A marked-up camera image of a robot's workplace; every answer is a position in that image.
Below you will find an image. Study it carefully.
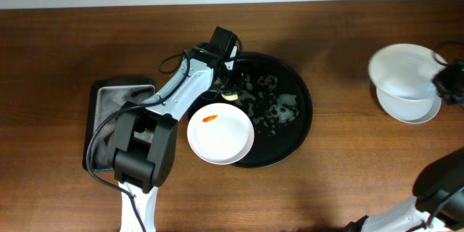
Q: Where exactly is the green yellow sponge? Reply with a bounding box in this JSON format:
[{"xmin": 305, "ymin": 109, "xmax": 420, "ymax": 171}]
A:
[{"xmin": 221, "ymin": 91, "xmax": 239, "ymax": 102}]

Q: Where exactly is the large white plate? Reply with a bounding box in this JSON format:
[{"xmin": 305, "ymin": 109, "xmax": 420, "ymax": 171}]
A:
[{"xmin": 368, "ymin": 43, "xmax": 446, "ymax": 100}]

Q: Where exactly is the grey plate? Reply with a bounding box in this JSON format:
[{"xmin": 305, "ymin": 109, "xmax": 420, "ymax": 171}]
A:
[{"xmin": 376, "ymin": 88, "xmax": 442, "ymax": 124}]

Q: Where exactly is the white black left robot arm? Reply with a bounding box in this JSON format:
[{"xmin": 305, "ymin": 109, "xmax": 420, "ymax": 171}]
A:
[{"xmin": 105, "ymin": 44, "xmax": 238, "ymax": 231}]

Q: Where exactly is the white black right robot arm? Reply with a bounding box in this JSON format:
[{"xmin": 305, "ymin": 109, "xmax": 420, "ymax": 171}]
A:
[{"xmin": 345, "ymin": 148, "xmax": 463, "ymax": 232}]

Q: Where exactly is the round black tray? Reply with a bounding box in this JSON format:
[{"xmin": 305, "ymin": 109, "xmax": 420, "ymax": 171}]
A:
[{"xmin": 186, "ymin": 51, "xmax": 314, "ymax": 169}]

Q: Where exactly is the black rectangular soapy water tray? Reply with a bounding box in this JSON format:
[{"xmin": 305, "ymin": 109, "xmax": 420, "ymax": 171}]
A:
[{"xmin": 83, "ymin": 77, "xmax": 156, "ymax": 171}]

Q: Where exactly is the pink plate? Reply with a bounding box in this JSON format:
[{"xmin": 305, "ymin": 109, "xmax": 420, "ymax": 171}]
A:
[{"xmin": 187, "ymin": 103, "xmax": 254, "ymax": 165}]

